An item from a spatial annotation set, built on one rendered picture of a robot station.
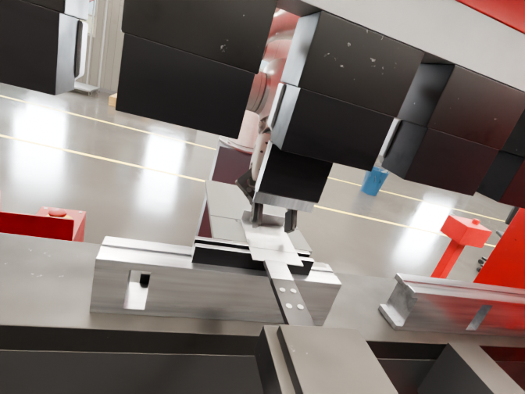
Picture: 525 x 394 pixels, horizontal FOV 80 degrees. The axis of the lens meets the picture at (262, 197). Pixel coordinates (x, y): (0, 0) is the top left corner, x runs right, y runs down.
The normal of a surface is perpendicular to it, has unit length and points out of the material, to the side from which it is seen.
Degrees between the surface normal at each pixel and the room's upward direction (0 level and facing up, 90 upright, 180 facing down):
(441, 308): 90
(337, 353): 0
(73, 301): 0
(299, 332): 0
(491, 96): 90
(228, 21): 90
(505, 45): 90
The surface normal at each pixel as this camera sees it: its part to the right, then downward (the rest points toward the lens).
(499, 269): -0.94, -0.18
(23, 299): 0.28, -0.90
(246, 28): 0.22, 0.40
